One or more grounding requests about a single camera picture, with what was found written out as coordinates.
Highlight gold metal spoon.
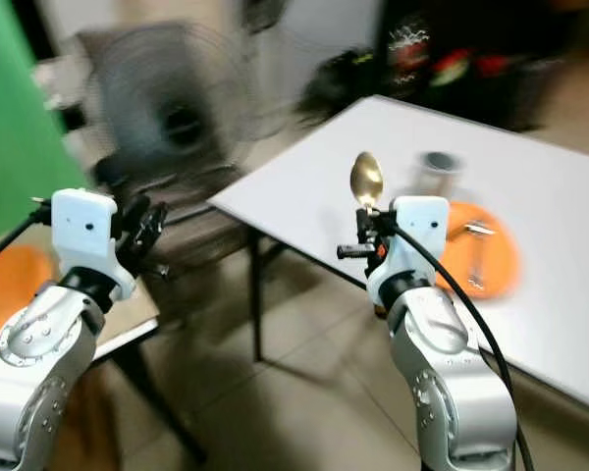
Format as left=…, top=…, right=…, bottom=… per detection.
left=349, top=150, right=385, bottom=213

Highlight beige table with black legs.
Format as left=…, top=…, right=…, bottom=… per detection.
left=0, top=235, right=209, bottom=468

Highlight silver metal fork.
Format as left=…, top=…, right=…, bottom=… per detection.
left=459, top=220, right=500, bottom=293

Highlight flat orange plate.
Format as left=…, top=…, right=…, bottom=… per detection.
left=432, top=200, right=524, bottom=301

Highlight black floor fan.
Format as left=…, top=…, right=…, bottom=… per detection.
left=86, top=24, right=264, bottom=197

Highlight green board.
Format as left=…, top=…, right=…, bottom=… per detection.
left=0, top=0, right=87, bottom=243

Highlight black bags with prints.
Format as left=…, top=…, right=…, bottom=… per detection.
left=296, top=0, right=572, bottom=133

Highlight white table with black legs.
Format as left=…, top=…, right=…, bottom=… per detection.
left=208, top=94, right=589, bottom=418

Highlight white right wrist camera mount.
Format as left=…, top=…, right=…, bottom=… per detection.
left=366, top=196, right=451, bottom=306

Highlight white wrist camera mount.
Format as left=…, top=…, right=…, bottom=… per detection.
left=366, top=196, right=451, bottom=306
left=50, top=188, right=138, bottom=301

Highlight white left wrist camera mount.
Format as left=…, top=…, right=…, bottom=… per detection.
left=50, top=188, right=138, bottom=301

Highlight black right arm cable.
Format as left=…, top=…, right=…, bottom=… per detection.
left=391, top=224, right=538, bottom=471

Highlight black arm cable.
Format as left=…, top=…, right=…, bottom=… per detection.
left=0, top=198, right=56, bottom=272
left=391, top=224, right=538, bottom=471

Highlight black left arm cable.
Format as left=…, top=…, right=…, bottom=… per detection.
left=0, top=198, right=56, bottom=272

